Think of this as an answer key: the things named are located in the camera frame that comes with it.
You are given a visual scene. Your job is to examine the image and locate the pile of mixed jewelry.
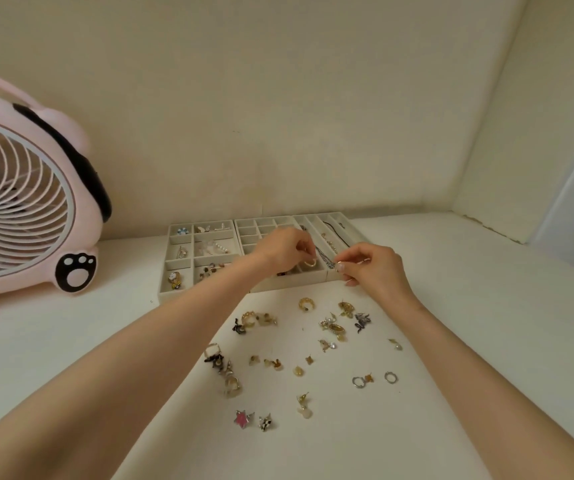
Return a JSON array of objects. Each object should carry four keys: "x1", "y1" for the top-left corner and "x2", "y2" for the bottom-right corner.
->
[{"x1": 204, "y1": 297, "x2": 404, "y2": 433}]

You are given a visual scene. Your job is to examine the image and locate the brown cord necklace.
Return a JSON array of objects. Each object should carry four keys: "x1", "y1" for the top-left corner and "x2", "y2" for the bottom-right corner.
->
[{"x1": 324, "y1": 220, "x2": 353, "y2": 248}]

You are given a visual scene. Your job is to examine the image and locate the grey earring grid tray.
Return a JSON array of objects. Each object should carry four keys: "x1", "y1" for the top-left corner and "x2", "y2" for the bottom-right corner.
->
[{"x1": 234, "y1": 215, "x2": 330, "y2": 294}]

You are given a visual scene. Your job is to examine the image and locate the brown stone bead bracelet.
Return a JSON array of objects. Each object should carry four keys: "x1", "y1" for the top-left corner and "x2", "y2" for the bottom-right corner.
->
[{"x1": 197, "y1": 263, "x2": 233, "y2": 281}]

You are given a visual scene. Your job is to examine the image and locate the person's right hand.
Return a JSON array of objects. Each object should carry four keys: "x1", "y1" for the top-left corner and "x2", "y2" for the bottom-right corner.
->
[{"x1": 334, "y1": 243, "x2": 422, "y2": 314}]

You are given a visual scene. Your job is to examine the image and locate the person's right forearm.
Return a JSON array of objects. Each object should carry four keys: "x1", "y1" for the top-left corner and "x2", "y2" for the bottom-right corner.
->
[{"x1": 394, "y1": 297, "x2": 574, "y2": 480}]

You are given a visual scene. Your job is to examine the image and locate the pink animal-shaped desk fan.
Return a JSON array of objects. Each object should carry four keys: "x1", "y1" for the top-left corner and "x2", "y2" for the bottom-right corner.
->
[{"x1": 0, "y1": 63, "x2": 113, "y2": 321}]

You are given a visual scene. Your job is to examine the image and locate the grey bracelet tray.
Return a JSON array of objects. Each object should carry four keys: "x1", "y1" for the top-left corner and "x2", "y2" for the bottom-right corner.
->
[{"x1": 158, "y1": 219, "x2": 250, "y2": 305}]

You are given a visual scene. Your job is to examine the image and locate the person's left forearm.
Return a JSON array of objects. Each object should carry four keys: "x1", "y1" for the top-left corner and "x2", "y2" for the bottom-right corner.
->
[{"x1": 0, "y1": 258, "x2": 267, "y2": 480}]

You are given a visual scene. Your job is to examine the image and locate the grey necklace tray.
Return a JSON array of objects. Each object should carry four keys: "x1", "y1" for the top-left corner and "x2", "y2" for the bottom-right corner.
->
[{"x1": 294, "y1": 211, "x2": 373, "y2": 283}]

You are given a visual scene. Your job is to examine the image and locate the person's left hand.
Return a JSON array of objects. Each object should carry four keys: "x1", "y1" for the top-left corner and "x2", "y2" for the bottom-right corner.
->
[{"x1": 246, "y1": 227, "x2": 318, "y2": 284}]

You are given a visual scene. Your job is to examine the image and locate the silver chain necklace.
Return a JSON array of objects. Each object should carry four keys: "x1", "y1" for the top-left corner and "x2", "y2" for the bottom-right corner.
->
[{"x1": 300, "y1": 225, "x2": 338, "y2": 269}]

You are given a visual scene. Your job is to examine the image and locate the white table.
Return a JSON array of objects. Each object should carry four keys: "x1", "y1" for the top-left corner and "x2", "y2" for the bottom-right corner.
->
[{"x1": 0, "y1": 210, "x2": 574, "y2": 480}]

